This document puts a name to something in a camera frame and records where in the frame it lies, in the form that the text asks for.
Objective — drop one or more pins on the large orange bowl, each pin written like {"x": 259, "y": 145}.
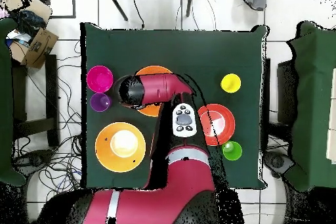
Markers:
{"x": 105, "y": 153}
{"x": 153, "y": 69}

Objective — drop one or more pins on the pink plastic bowl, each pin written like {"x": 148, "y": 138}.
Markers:
{"x": 99, "y": 79}

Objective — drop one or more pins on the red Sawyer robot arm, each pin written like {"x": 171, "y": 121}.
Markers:
{"x": 157, "y": 84}

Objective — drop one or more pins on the wide red bowl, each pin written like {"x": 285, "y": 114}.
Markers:
{"x": 223, "y": 124}

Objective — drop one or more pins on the dark green tablecloth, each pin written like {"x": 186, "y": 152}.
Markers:
{"x": 170, "y": 48}

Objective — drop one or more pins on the purple plastic cup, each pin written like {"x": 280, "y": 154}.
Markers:
{"x": 100, "y": 102}

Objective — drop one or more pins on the yellow plastic cup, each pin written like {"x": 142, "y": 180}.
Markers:
{"x": 230, "y": 83}

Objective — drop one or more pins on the green plastic cup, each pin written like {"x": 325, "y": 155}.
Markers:
{"x": 232, "y": 151}

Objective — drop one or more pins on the open cardboard box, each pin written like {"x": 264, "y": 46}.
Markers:
{"x": 39, "y": 48}

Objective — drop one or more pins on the green covered table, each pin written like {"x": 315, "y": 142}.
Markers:
{"x": 5, "y": 103}
{"x": 312, "y": 103}

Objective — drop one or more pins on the dark blue bag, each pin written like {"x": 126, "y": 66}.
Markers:
{"x": 30, "y": 21}

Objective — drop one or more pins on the flat cardboard sheet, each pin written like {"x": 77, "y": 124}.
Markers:
{"x": 34, "y": 6}

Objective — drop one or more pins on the black bench frame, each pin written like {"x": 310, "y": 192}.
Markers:
{"x": 51, "y": 90}

